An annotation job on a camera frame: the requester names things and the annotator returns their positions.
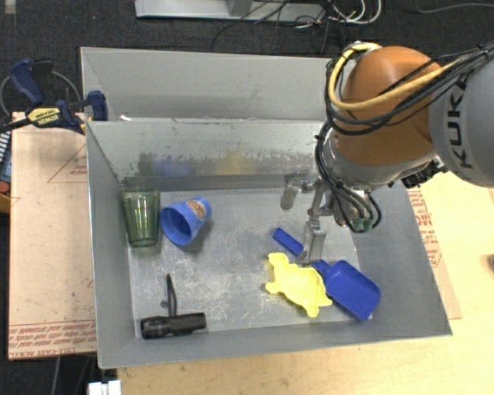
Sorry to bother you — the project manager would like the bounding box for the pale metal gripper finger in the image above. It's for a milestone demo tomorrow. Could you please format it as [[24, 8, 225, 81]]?
[[280, 172, 301, 211], [303, 221, 328, 263]]

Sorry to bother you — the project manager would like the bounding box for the yellow turtle toy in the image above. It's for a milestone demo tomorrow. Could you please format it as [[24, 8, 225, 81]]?
[[264, 252, 334, 319]]

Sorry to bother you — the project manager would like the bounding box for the blue plastic scoop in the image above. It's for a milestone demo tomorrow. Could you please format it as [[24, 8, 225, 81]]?
[[271, 226, 382, 322]]

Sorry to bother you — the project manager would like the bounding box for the grey metal bin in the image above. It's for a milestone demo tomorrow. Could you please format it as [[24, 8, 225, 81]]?
[[80, 46, 454, 370]]

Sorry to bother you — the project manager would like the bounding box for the blue plastic cup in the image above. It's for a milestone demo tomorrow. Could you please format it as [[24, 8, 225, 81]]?
[[160, 196, 212, 248]]

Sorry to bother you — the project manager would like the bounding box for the green glass cup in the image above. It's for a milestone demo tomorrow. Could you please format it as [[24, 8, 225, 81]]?
[[120, 189, 162, 248]]

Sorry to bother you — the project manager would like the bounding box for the black flashlight with strap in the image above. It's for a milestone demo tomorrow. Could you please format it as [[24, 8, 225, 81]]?
[[140, 273, 208, 341]]

